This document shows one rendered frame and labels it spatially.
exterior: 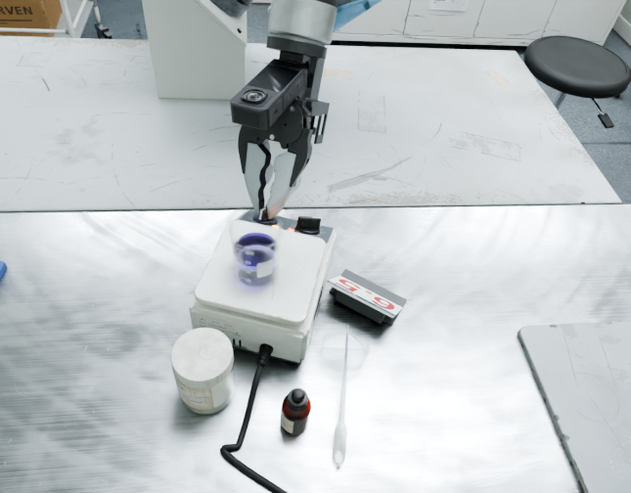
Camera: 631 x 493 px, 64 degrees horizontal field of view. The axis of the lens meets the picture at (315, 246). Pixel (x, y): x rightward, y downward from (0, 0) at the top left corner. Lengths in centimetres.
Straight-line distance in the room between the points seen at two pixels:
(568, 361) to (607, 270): 19
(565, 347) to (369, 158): 40
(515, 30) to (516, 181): 248
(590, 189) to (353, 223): 41
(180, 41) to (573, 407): 76
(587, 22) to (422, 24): 97
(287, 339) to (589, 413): 34
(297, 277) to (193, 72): 49
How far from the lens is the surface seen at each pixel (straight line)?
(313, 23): 61
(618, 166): 279
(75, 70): 107
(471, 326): 67
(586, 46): 208
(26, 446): 60
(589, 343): 71
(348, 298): 62
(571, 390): 66
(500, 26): 329
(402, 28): 310
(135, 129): 90
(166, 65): 93
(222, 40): 90
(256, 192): 64
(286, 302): 53
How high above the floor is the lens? 142
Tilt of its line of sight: 49 degrees down
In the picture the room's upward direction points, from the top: 7 degrees clockwise
